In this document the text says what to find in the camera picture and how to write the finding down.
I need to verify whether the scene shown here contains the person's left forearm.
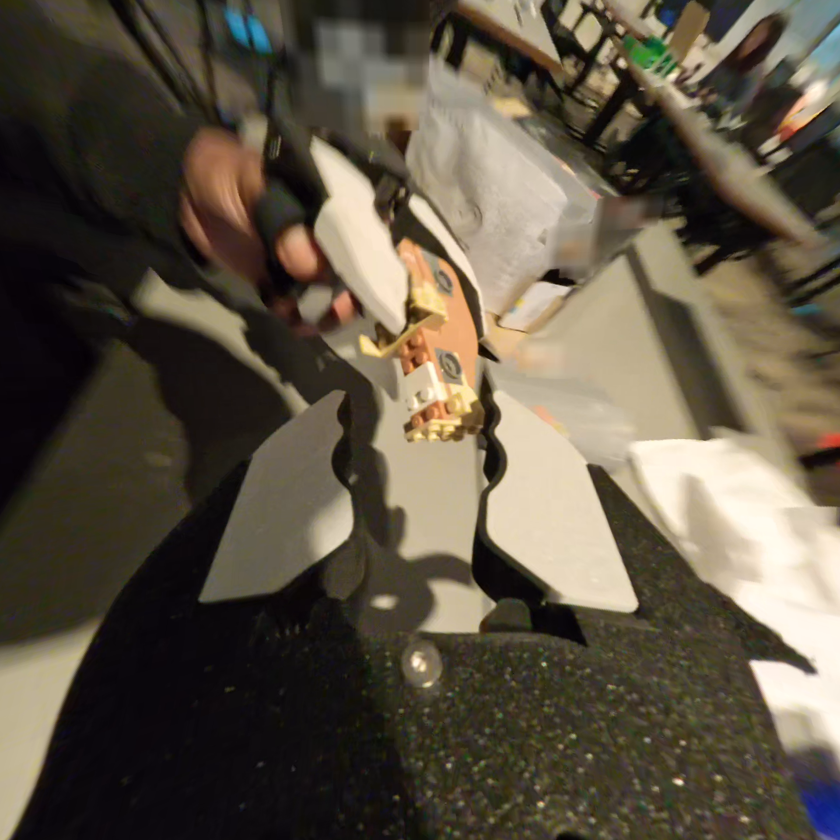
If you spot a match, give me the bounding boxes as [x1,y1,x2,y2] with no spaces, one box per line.
[0,39,217,283]

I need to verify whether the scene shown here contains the long wooden top table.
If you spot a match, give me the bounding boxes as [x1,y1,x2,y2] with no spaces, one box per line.
[617,20,821,247]
[453,0,565,76]

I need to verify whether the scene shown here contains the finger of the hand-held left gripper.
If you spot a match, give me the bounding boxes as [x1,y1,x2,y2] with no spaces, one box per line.
[308,134,412,336]
[406,193,500,362]

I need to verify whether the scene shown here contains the green plastic bin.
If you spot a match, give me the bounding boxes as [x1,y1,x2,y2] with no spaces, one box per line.
[623,36,677,73]

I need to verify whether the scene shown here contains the orange and tan brick model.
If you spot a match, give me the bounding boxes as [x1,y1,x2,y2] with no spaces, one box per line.
[394,238,490,444]

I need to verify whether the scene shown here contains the grey desk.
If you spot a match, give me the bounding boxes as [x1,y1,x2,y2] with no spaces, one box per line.
[0,217,808,840]

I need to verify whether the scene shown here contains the white printed paper bag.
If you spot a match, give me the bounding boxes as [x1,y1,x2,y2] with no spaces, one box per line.
[407,59,572,309]

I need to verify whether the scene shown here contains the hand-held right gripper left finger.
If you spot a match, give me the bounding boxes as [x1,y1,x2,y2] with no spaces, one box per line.
[198,390,370,605]

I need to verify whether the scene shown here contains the blue plastic bin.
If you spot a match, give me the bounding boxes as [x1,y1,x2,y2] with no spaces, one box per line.
[787,742,840,840]

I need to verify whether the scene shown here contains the person's left hand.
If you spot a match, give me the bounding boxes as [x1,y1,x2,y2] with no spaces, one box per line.
[177,128,361,329]

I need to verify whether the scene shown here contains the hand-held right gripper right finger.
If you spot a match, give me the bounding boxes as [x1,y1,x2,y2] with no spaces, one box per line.
[474,387,641,614]

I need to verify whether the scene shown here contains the empty white paper bag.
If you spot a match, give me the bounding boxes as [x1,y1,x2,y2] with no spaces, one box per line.
[626,436,840,756]

